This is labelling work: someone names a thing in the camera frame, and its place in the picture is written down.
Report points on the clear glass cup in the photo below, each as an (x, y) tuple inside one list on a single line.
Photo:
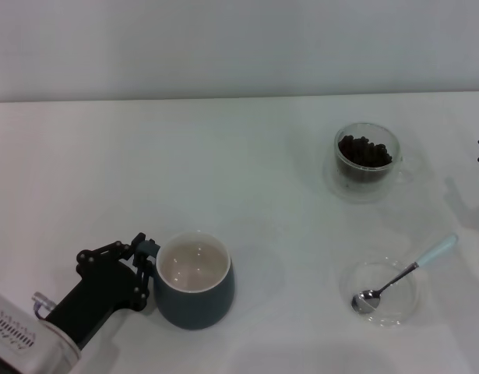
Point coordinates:
[(395, 136), (340, 191)]

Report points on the dark grey ceramic mug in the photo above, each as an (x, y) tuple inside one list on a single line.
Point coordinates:
[(200, 308)]

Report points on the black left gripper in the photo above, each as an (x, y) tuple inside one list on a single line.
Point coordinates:
[(99, 292)]

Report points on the metal wrist connector plug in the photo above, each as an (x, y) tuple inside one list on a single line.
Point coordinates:
[(41, 302)]

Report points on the small clear glass dish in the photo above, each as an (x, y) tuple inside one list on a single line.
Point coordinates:
[(400, 308)]

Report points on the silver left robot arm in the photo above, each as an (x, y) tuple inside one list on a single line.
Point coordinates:
[(13, 339)]

